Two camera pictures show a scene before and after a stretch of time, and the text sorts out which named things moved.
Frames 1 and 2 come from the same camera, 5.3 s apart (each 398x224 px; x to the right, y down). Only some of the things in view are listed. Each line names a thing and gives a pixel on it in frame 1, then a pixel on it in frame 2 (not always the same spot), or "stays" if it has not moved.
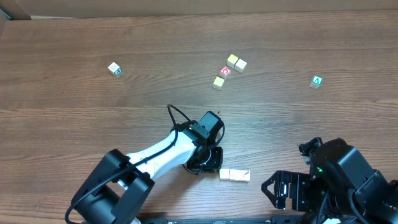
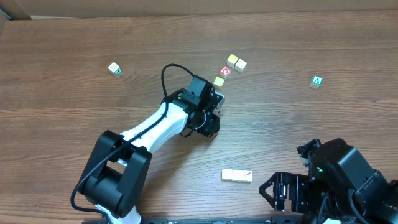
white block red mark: x=244 y=175 stays
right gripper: x=292 y=187 stays
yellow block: x=224 y=174 stays
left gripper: x=216 y=165 → x=214 y=126
